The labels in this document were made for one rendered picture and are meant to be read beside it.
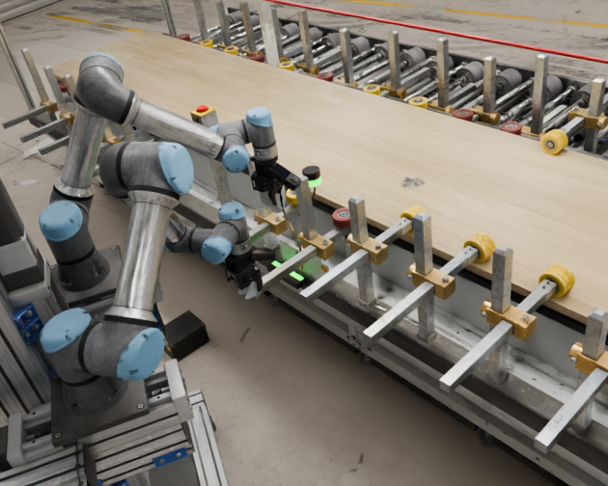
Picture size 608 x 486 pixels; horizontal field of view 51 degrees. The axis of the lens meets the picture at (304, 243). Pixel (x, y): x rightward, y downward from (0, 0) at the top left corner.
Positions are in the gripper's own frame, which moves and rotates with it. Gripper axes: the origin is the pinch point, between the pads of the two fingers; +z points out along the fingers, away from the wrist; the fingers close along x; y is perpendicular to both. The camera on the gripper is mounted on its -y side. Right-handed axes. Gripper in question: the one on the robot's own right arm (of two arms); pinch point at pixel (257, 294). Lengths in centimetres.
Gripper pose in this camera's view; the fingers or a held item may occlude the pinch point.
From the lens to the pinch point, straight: 209.2
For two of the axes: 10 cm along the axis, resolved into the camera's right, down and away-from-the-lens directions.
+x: 6.7, 3.6, -6.5
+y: -7.3, 4.8, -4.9
